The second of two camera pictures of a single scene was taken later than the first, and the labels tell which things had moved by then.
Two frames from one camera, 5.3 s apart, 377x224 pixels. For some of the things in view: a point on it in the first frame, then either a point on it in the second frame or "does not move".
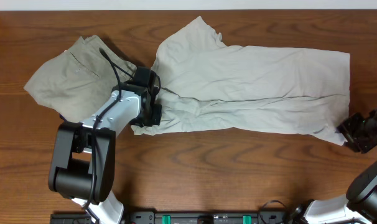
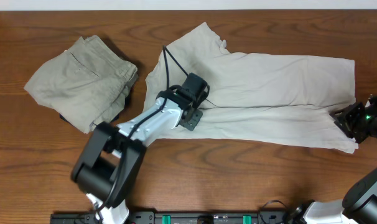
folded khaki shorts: [78, 83] does not move
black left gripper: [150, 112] → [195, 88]
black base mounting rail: [137, 217] does not move
